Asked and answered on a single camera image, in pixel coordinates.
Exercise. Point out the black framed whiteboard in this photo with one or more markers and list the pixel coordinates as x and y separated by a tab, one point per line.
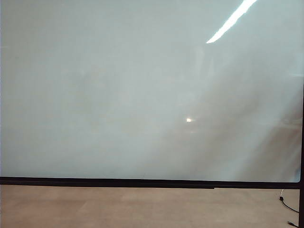
118	95

